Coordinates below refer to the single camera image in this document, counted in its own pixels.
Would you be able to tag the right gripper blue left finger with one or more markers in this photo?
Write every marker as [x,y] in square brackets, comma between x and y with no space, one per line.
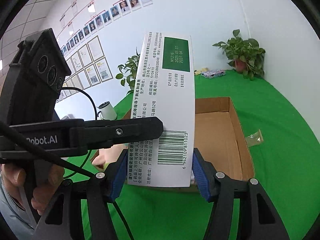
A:
[115,176]

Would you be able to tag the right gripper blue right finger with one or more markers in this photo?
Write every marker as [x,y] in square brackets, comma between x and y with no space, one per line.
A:
[204,174]

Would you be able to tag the pink teal plush toy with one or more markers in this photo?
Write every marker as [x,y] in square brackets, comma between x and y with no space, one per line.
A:
[105,156]

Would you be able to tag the white green medicine box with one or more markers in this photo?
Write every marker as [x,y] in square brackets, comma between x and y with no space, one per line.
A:
[165,89]

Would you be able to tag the large cardboard box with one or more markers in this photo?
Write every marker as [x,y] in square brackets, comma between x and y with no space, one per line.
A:
[218,133]

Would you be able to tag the small clear plastic wrapper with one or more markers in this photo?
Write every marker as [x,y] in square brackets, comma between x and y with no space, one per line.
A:
[254,139]

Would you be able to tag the white mug with lid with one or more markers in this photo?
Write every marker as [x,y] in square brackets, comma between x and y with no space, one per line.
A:
[106,112]

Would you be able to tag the green tablecloth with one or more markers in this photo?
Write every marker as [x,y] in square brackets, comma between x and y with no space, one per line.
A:
[286,164]

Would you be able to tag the colourful packet at back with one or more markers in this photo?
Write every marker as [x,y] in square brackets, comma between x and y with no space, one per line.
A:
[210,74]

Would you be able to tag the yellow item at back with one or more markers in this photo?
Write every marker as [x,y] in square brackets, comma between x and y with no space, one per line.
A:
[200,71]

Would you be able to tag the left potted green plant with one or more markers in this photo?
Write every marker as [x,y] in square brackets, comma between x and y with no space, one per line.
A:
[128,71]

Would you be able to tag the potted green plant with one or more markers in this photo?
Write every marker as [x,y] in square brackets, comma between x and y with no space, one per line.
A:
[128,71]
[245,56]

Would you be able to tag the right potted green plant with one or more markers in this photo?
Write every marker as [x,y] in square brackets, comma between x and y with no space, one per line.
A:
[245,56]

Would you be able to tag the framed certificates on wall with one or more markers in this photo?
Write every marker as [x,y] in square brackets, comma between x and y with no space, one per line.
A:
[88,64]

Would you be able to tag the portrait photos on wall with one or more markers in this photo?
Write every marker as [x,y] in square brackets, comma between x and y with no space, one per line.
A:
[98,20]

